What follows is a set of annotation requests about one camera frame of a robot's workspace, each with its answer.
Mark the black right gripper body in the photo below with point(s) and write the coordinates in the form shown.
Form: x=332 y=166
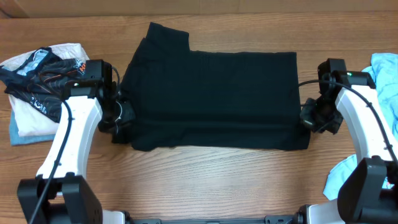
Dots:
x=322 y=114

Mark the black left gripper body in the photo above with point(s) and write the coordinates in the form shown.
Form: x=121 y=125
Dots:
x=117 y=116

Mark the black t-shirt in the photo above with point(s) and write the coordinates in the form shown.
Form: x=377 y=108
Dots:
x=181 y=97

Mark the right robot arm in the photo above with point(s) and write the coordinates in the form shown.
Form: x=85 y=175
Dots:
x=369 y=195

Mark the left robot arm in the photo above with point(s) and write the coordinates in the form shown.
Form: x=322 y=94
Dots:
x=59 y=193

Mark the light blue garment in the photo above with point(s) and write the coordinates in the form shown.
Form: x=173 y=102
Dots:
x=383 y=70

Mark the black orange patterned garment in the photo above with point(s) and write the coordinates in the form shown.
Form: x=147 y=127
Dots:
x=40 y=79

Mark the cream folded garment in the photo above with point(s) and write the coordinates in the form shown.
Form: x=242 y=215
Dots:
x=29 y=121

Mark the blue folded garment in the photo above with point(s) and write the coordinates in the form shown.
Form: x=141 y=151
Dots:
x=16 y=140

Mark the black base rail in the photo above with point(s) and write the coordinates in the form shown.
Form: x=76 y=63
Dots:
x=268 y=219

